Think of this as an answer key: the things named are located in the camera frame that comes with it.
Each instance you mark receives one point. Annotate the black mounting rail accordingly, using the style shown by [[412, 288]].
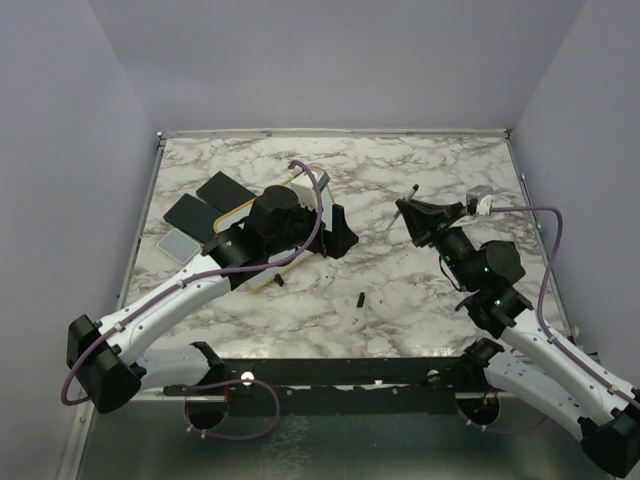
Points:
[[364, 386]]

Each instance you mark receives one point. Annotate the black rectangular pad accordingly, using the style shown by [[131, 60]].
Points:
[[193, 217], [224, 193]]

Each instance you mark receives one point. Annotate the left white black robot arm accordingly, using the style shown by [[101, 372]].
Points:
[[112, 358]]

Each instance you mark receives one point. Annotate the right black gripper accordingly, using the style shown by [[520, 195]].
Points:
[[422, 219]]

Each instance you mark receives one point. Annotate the grey white eraser block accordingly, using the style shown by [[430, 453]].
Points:
[[178, 246]]

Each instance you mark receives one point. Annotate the black rectangular pad upper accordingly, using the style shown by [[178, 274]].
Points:
[[224, 193]]

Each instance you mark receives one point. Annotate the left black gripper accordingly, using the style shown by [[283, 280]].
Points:
[[340, 239]]

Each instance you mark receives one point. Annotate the yellow framed whiteboard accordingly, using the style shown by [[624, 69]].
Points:
[[276, 230]]

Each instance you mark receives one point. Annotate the blue handled pliers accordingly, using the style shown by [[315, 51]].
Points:
[[462, 304]]

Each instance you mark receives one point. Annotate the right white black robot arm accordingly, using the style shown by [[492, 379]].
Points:
[[524, 354]]

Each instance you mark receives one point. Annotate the black rectangular pad lower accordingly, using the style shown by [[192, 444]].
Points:
[[193, 217]]

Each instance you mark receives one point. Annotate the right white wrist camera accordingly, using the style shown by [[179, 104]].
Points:
[[479, 200]]

